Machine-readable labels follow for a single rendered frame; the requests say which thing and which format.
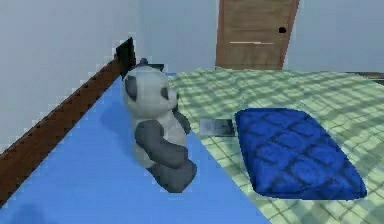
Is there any brown wooden room door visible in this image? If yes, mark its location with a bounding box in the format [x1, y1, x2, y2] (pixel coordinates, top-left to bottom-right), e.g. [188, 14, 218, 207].
[215, 0, 301, 71]

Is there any green checked blanket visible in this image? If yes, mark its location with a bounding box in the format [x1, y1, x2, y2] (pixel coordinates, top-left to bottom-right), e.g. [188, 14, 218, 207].
[167, 67, 384, 224]

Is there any grey and white panda toy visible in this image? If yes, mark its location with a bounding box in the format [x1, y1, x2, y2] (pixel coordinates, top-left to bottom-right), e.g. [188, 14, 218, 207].
[121, 58, 198, 194]

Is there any blue bed with wooden frame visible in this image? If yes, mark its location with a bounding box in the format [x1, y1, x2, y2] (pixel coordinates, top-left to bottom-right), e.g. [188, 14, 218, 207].
[0, 37, 384, 224]

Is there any blue quilted pillow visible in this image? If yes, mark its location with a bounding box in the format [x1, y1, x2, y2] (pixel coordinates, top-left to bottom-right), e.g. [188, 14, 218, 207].
[234, 107, 368, 201]

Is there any small grey flat phone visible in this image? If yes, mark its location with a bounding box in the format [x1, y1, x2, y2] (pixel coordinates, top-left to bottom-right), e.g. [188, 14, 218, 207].
[199, 118, 236, 138]

